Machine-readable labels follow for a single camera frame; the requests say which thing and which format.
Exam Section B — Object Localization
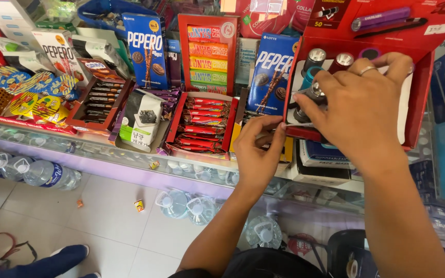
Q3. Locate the person's right hand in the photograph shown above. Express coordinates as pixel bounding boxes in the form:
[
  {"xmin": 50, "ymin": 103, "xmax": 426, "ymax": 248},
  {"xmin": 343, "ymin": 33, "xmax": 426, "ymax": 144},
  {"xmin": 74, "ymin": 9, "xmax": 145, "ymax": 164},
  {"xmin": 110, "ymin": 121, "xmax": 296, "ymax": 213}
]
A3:
[{"xmin": 292, "ymin": 52, "xmax": 415, "ymax": 177}]

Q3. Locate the person's left hand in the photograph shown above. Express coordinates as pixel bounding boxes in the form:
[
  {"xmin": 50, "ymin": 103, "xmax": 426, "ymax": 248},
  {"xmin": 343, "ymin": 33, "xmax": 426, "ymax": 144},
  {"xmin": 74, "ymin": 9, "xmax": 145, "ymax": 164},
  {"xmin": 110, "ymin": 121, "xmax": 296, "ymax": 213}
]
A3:
[{"xmin": 233, "ymin": 115, "xmax": 288, "ymax": 194}]

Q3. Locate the red flashlight display box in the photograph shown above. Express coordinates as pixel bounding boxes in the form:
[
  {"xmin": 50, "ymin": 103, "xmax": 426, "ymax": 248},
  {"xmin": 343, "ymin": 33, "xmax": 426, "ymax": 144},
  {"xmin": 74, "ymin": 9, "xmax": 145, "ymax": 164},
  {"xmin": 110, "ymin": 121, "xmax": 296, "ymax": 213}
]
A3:
[{"xmin": 283, "ymin": 0, "xmax": 445, "ymax": 151}]

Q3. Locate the yellow display box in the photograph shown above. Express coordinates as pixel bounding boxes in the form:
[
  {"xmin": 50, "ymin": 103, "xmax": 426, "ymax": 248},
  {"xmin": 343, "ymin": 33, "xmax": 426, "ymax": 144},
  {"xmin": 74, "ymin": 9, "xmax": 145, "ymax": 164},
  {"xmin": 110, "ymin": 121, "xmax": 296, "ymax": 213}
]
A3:
[{"xmin": 229, "ymin": 89, "xmax": 294, "ymax": 163}]

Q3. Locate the blue white face mask box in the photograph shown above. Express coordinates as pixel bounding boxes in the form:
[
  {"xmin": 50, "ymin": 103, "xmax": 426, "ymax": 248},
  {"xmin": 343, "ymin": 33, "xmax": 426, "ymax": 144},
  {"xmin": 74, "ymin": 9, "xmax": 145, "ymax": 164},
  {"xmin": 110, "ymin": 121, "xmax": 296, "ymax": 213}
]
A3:
[{"xmin": 299, "ymin": 139, "xmax": 356, "ymax": 170}]

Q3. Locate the red small flashlight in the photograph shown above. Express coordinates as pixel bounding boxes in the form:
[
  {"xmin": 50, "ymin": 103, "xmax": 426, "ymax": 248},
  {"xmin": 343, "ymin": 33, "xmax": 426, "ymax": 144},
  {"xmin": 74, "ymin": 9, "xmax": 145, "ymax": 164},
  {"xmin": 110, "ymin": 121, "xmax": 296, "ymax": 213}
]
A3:
[{"xmin": 328, "ymin": 52, "xmax": 355, "ymax": 75}]

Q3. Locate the white flat box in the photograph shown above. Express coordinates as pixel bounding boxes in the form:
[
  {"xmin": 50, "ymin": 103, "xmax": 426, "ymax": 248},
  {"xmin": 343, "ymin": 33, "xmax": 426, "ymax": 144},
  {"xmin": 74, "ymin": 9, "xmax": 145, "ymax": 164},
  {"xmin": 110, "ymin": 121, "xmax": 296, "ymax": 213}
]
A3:
[{"xmin": 290, "ymin": 154, "xmax": 352, "ymax": 187}]

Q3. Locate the purple small flashlight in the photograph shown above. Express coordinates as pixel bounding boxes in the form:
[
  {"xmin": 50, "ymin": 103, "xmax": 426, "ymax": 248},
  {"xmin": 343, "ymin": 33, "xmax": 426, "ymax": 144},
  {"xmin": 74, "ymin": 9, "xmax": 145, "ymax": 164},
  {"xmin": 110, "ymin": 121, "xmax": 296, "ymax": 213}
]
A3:
[{"xmin": 358, "ymin": 47, "xmax": 381, "ymax": 61}]

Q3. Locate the red tray of chocolate wafers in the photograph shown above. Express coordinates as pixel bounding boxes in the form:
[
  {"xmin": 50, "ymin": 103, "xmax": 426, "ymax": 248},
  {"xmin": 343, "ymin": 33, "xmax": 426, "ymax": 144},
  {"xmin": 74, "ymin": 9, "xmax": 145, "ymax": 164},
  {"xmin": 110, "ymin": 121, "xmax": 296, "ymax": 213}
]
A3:
[{"xmin": 165, "ymin": 91, "xmax": 239, "ymax": 161}]

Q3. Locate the teal small flashlight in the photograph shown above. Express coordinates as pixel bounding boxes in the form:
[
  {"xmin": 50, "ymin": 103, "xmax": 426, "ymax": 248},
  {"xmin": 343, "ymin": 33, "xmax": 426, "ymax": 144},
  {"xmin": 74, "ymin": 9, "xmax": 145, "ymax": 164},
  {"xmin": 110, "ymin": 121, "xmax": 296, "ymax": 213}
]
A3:
[{"xmin": 300, "ymin": 66, "xmax": 323, "ymax": 91}]

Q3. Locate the large clear water jug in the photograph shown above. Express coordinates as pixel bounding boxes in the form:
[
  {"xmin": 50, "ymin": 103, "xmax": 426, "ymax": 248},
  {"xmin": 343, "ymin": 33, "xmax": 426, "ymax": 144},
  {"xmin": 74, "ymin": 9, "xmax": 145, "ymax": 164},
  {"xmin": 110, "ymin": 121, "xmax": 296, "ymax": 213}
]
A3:
[
  {"xmin": 155, "ymin": 189, "xmax": 192, "ymax": 219},
  {"xmin": 186, "ymin": 196, "xmax": 219, "ymax": 226},
  {"xmin": 245, "ymin": 215, "xmax": 283, "ymax": 249}
]

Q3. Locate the grey small flashlight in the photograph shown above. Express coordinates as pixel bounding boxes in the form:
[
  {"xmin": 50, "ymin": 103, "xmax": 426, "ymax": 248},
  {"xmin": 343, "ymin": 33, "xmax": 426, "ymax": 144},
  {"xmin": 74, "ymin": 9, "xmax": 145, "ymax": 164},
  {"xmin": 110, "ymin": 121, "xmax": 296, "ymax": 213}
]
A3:
[{"xmin": 302, "ymin": 48, "xmax": 327, "ymax": 78}]

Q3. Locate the blue biscuit stick box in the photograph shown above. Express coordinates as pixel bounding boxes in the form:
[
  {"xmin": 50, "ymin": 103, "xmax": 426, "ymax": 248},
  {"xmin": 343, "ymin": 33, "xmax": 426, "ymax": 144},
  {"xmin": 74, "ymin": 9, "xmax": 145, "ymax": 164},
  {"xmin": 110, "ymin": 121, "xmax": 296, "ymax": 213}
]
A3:
[
  {"xmin": 122, "ymin": 13, "xmax": 170, "ymax": 90},
  {"xmin": 246, "ymin": 33, "xmax": 299, "ymax": 116}
]

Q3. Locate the white medicine box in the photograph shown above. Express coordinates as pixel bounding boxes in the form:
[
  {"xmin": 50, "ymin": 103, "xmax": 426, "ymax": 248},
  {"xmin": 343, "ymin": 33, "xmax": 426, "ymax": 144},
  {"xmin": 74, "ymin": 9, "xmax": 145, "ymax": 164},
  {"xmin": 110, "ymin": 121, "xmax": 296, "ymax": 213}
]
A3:
[{"xmin": 235, "ymin": 37, "xmax": 260, "ymax": 86}]

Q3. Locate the person's black shirt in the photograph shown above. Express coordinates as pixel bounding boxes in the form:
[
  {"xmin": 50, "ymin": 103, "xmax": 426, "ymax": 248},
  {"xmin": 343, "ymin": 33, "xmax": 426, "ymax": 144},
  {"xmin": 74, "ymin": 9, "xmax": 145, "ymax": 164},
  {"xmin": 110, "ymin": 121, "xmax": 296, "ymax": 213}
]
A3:
[{"xmin": 168, "ymin": 247, "xmax": 325, "ymax": 278}]

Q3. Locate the purple snack packets box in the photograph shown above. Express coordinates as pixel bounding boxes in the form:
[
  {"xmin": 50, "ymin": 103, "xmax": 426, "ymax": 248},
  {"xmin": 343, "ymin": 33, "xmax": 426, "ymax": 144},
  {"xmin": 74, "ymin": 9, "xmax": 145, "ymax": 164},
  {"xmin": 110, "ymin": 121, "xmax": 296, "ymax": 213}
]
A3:
[{"xmin": 145, "ymin": 87, "xmax": 183, "ymax": 121}]

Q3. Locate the red box of chocolate bars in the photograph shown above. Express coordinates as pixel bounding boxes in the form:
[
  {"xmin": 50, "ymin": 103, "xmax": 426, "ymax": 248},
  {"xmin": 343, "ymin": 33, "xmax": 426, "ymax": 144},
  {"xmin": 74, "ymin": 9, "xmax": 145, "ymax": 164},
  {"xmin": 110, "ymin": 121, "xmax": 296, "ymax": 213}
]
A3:
[{"xmin": 177, "ymin": 13, "xmax": 240, "ymax": 97}]

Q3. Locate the black white seaweed packet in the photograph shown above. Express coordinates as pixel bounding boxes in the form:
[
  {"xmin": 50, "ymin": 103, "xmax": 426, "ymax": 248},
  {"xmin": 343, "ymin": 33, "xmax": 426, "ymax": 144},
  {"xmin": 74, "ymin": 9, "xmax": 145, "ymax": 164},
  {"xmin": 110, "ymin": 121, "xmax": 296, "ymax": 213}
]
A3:
[{"xmin": 119, "ymin": 90, "xmax": 165, "ymax": 152}]

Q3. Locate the stack of blue boxes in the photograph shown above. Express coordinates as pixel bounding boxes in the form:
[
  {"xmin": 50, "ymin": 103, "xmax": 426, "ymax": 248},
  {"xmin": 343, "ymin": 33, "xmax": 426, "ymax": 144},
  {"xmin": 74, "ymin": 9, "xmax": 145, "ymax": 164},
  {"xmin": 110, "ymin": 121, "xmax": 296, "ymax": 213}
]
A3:
[{"xmin": 408, "ymin": 160, "xmax": 445, "ymax": 242}]

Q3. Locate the glass display counter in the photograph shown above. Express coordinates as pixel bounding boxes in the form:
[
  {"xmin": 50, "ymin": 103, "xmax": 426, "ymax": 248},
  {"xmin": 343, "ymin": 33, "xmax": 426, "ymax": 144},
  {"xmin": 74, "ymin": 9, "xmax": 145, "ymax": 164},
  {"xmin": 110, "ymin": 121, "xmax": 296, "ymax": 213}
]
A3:
[{"xmin": 0, "ymin": 124, "xmax": 445, "ymax": 255}]

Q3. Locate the dark blue narrow box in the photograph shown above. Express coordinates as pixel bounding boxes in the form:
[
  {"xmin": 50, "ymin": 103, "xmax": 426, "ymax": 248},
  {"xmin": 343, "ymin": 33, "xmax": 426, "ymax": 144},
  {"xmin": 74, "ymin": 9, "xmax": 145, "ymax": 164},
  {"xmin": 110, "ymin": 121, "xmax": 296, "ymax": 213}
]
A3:
[{"xmin": 166, "ymin": 39, "xmax": 183, "ymax": 89}]

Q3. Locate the red pink packet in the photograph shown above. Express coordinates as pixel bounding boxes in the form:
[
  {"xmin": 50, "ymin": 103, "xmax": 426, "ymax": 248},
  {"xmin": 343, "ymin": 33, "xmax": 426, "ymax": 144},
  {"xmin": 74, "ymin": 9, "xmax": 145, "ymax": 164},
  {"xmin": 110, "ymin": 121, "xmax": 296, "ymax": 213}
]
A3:
[{"xmin": 220, "ymin": 0, "xmax": 316, "ymax": 39}]

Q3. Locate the brown box of chocolate sticks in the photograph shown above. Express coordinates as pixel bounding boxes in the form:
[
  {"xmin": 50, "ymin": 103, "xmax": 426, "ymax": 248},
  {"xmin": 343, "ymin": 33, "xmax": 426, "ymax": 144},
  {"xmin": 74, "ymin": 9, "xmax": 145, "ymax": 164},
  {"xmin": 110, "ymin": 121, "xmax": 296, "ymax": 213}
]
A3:
[{"xmin": 65, "ymin": 58, "xmax": 132, "ymax": 134}]

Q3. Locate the blue plastic basket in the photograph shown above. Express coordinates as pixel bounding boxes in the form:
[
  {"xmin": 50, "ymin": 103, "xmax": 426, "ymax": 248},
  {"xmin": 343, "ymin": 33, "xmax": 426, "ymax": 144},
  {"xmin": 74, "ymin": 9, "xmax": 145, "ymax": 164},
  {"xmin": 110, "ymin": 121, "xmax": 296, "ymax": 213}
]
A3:
[{"xmin": 77, "ymin": 0, "xmax": 159, "ymax": 39}]

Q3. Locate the white biscuit stick box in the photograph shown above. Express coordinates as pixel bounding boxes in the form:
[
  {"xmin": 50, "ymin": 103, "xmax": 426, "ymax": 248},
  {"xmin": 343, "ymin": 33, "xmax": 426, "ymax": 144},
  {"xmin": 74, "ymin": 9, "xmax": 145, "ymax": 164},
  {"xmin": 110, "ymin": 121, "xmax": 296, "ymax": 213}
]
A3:
[{"xmin": 31, "ymin": 29, "xmax": 90, "ymax": 87}]

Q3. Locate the flat red snack box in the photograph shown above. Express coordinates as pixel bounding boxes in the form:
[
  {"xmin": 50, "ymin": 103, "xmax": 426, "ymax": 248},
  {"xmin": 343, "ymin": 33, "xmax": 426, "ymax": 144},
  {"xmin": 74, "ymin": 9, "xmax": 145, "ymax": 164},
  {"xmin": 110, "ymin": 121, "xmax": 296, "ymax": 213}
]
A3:
[{"xmin": 0, "ymin": 115, "xmax": 78, "ymax": 136}]

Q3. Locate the pile of yellow blue snack packets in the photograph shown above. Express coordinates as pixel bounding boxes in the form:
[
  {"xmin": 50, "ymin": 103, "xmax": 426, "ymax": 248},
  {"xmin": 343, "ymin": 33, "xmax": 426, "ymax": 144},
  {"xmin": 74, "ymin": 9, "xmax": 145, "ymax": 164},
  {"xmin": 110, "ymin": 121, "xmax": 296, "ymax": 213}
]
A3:
[{"xmin": 0, "ymin": 66, "xmax": 81, "ymax": 125}]

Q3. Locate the stack of white boxes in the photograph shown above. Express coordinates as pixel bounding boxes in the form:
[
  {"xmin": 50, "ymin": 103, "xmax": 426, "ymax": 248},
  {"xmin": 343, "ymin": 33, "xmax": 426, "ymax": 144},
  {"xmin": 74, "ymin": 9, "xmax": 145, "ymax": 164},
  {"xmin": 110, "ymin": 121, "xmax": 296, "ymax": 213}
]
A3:
[{"xmin": 0, "ymin": 0, "xmax": 47, "ymax": 41}]

